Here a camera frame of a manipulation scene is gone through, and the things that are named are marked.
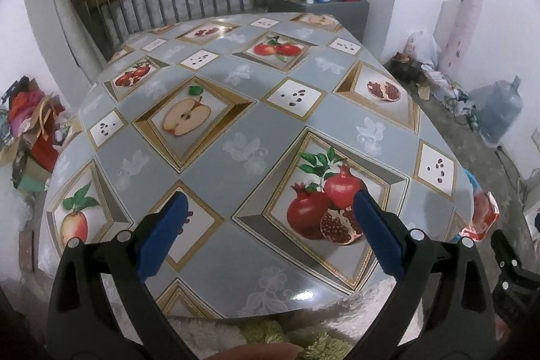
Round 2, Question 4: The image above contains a white plastic bag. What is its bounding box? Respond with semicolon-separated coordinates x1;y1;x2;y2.
405;30;441;67

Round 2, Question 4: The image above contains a red paper bag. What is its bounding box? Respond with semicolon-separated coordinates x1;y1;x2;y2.
29;92;68;175

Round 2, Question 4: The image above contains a large blue water jug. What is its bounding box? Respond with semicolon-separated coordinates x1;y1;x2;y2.
468;75;524;145

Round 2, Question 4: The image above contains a green box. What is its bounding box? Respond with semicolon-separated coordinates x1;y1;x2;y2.
17;162;51;194

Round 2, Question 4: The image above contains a dark bag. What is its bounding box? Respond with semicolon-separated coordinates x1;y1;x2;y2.
386;52;429;84

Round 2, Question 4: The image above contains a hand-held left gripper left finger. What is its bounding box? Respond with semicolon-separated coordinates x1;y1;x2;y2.
46;191;199;360

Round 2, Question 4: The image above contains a grey cabinet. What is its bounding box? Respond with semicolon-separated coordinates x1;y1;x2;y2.
266;0;371;42

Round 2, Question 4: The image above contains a fruit print tablecloth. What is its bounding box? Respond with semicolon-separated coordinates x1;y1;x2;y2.
38;11;475;321

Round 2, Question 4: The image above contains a black cable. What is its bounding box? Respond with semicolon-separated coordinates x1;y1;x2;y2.
495;145;526;192

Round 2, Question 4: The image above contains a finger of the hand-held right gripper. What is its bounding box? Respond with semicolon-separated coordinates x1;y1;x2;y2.
490;229;524;272

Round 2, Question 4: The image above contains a green fluffy garment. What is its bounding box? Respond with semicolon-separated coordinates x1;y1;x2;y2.
234;320;353;360

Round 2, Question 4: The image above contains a heap of plastic bags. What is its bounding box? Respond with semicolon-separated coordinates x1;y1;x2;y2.
430;69;479;124

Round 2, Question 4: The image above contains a red and white snack bag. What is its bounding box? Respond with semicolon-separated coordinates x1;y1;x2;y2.
458;191;501;245

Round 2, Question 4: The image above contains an orange cloth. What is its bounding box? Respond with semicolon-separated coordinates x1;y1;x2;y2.
8;88;45;124

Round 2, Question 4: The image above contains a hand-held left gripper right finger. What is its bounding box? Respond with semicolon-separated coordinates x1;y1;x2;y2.
350;190;495;360

